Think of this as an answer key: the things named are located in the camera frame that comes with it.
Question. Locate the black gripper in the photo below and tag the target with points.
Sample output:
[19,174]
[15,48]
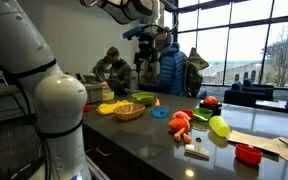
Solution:
[147,42]

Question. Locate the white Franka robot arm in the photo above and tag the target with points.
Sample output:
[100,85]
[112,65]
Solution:
[57,100]

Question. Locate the seated person in grey hoodie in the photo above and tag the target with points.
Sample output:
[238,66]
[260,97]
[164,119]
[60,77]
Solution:
[120,71]

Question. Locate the person in blue puffer jacket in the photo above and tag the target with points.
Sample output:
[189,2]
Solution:
[172,71]

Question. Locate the large green bowl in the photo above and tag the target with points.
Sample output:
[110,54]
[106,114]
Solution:
[143,98]

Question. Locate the dark grey laptop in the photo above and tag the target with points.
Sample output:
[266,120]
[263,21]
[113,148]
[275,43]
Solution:
[115,86]

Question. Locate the orange toy carrot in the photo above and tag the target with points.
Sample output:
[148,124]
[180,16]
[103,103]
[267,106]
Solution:
[157,102]

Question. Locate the person in grey jacket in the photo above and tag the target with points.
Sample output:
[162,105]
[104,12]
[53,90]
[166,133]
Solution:
[100,68]

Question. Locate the olive backpack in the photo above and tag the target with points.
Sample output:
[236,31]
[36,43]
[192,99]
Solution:
[194,75]

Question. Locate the pale yellow round basket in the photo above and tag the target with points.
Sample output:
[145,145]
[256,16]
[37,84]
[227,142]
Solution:
[108,96]

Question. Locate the blue plastic bowl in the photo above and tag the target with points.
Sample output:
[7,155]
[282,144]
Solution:
[160,112]

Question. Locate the oval wicker basket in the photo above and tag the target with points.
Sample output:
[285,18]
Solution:
[129,112]

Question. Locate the grey plastic bin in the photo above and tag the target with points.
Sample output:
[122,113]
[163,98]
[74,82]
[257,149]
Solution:
[93,94]

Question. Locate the yellow knitted cloth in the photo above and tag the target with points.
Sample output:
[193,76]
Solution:
[105,108]

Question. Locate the pink plush toy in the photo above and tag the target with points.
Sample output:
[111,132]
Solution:
[180,115]

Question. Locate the blue armchair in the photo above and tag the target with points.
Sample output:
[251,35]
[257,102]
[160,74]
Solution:
[202,94]
[239,96]
[262,90]

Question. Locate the small red bowl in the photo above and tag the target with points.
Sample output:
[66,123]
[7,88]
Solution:
[188,112]

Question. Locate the orange plush toy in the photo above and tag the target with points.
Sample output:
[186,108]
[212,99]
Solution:
[179,125]

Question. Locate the small red cup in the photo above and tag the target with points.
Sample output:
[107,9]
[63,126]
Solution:
[87,108]

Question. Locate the red-orange ball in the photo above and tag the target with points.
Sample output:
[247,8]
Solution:
[210,100]

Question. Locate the small green bowl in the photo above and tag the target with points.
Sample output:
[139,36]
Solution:
[202,111]

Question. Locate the white plastic utensil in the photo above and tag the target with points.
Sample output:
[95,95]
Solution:
[200,117]

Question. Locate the black box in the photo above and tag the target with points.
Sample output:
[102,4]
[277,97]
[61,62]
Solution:
[214,108]

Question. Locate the yellow-green plastic cup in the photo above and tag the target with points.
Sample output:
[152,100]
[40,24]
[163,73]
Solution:
[219,126]

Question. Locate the dark counter cabinet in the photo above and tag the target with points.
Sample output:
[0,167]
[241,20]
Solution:
[117,163]

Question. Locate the wooden coffee table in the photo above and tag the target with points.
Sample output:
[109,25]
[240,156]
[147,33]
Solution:
[270,105]

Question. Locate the brown paper sheet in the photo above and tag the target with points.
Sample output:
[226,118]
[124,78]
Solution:
[257,140]

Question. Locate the red plastic bowl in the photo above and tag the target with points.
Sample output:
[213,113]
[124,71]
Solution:
[248,155]

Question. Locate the chair with black legs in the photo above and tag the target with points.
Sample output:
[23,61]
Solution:
[4,91]

